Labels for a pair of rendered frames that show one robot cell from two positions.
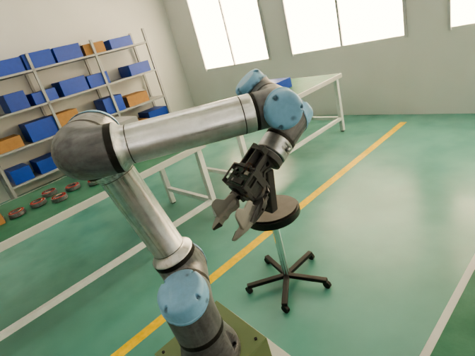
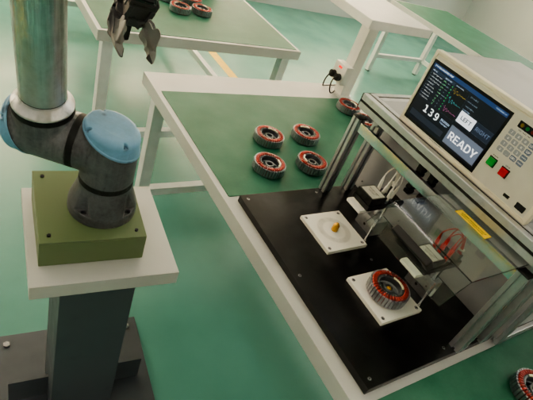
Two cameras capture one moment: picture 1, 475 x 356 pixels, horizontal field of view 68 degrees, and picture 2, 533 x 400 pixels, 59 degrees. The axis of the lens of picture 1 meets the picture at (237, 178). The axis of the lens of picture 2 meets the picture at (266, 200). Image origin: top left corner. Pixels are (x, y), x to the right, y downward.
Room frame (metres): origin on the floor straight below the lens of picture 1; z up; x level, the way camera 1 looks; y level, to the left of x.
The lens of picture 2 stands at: (0.38, 1.00, 1.59)
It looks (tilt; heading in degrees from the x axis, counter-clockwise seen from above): 36 degrees down; 266
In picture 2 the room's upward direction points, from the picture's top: 22 degrees clockwise
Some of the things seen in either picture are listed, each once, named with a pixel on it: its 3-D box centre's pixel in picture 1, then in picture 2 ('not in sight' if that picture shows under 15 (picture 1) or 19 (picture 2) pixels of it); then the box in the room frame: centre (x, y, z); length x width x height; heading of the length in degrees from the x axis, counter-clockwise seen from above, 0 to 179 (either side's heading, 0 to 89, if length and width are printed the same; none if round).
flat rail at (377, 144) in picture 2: not in sight; (425, 190); (-0.07, -0.07, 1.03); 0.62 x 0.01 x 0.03; 129
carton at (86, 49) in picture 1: (90, 49); not in sight; (6.56, 1.83, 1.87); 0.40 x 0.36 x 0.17; 38
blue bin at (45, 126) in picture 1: (39, 128); not in sight; (5.75, 2.83, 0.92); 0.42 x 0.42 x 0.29; 39
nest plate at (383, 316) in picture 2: not in sight; (383, 294); (-0.07, 0.09, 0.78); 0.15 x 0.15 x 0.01; 39
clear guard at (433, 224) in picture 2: not in sight; (454, 241); (-0.11, 0.13, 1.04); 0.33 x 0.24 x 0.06; 39
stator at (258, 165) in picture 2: not in sight; (269, 165); (0.32, -0.33, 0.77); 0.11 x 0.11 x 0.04
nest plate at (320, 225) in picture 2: not in sight; (333, 231); (0.08, -0.10, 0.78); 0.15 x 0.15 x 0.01; 39
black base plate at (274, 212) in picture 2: not in sight; (358, 264); (-0.01, -0.01, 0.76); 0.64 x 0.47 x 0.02; 129
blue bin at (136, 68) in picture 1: (134, 68); not in sight; (6.96, 1.31, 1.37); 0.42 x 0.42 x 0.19; 39
